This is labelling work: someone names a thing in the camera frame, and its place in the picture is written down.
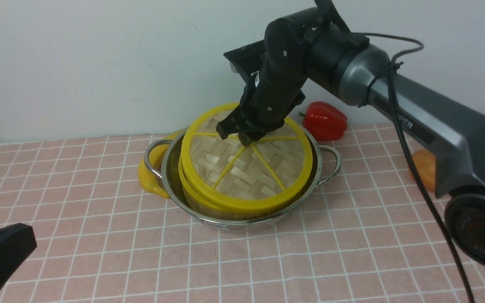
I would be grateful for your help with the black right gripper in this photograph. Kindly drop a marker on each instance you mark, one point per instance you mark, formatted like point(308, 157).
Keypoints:
point(273, 70)

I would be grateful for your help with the woven bamboo steamer lid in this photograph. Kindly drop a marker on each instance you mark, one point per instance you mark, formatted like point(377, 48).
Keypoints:
point(203, 151)

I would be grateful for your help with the bamboo steamer basket yellow rim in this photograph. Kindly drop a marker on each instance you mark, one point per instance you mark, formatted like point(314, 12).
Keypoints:
point(247, 187)

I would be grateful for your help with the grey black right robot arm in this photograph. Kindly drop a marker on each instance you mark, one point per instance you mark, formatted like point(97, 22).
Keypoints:
point(316, 44)

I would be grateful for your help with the stainless steel pot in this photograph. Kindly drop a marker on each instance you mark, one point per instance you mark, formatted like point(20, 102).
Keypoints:
point(266, 222)

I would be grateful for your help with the red bell pepper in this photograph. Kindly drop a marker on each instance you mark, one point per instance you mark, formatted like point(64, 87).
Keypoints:
point(324, 122)

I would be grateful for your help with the yellow banana-shaped toy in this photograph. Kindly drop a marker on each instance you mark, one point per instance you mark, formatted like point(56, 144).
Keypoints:
point(158, 171)

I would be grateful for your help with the brown potato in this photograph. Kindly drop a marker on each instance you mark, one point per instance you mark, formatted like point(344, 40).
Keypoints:
point(425, 163)

